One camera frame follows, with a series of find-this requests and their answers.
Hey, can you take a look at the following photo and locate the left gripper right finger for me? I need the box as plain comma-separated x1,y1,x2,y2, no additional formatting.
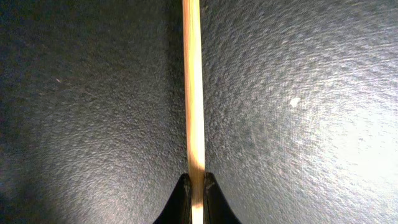
203,172,241,224

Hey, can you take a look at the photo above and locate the wooden chopstick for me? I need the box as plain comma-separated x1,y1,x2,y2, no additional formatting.
182,0,205,224

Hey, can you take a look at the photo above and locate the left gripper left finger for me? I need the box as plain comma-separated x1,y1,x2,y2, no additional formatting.
153,174,192,224

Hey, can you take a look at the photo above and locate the round black tray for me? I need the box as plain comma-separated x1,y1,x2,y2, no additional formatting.
1,0,397,223

